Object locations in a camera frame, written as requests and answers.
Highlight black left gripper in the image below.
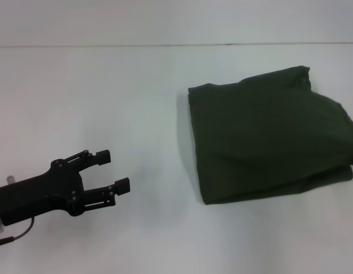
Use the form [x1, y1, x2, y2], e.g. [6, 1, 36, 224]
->
[0, 149, 131, 227]

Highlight thin left gripper cable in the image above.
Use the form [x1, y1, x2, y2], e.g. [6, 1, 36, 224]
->
[0, 217, 36, 247]

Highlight dark green printed T-shirt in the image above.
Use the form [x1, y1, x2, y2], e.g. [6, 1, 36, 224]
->
[187, 65, 353, 206]

